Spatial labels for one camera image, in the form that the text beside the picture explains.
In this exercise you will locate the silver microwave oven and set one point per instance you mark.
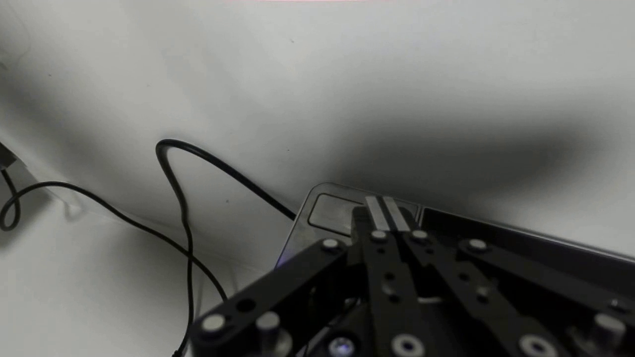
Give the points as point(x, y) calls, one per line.
point(589, 275)

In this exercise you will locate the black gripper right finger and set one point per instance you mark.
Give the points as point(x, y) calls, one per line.
point(511, 317)

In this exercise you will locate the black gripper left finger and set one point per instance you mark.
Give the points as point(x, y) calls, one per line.
point(331, 299)

